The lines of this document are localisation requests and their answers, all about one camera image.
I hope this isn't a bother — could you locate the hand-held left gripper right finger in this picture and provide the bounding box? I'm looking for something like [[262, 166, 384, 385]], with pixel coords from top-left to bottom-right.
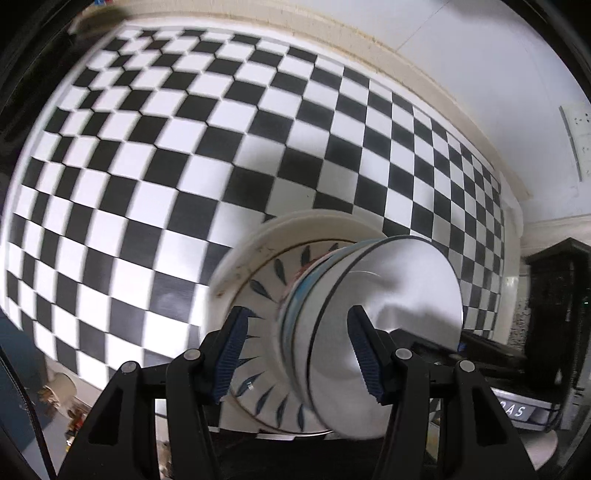
[[346, 305, 539, 480]]

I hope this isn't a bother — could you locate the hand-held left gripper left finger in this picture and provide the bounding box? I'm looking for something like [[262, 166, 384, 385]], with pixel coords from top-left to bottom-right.
[[55, 305, 259, 480]]

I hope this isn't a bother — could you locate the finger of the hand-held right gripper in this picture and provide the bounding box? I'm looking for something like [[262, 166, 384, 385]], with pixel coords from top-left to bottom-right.
[[390, 329, 467, 365]]

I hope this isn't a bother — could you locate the white bowl dark rim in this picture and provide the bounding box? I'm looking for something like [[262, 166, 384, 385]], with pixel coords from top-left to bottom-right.
[[307, 235, 464, 439]]

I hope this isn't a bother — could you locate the blue banded white bowl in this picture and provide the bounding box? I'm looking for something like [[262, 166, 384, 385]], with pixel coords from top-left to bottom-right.
[[276, 242, 370, 402]]

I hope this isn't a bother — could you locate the cream plate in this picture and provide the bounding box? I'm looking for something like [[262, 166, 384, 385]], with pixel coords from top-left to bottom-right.
[[203, 210, 389, 435], [522, 429, 560, 469]]

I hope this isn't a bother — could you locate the dark wooden cabinet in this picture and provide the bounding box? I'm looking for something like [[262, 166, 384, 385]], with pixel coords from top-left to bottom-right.
[[526, 237, 591, 416]]

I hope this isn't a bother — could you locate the cream cup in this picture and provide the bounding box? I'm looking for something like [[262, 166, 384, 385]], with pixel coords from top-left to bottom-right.
[[39, 371, 78, 408]]

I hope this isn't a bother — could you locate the black white checkered tablecloth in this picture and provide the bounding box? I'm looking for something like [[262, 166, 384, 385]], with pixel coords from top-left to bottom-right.
[[2, 25, 506, 416]]

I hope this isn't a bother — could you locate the black cable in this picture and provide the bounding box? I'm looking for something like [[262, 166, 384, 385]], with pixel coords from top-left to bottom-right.
[[0, 344, 54, 480]]

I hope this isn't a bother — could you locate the white wall socket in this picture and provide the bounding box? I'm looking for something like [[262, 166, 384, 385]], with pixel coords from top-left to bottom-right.
[[560, 104, 591, 178]]

